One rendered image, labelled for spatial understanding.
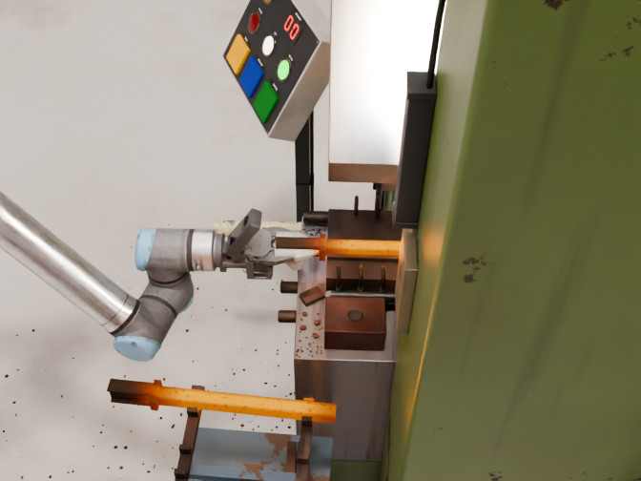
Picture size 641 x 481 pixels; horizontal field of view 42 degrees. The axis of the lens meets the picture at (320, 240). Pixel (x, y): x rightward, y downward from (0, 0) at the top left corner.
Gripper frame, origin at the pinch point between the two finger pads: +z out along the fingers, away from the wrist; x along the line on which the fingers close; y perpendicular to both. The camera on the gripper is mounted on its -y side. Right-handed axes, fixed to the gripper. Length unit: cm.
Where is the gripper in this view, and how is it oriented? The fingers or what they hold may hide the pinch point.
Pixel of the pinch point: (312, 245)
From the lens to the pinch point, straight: 174.0
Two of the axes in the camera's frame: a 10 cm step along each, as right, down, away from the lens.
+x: -0.3, 7.6, -6.4
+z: 10.0, 0.2, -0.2
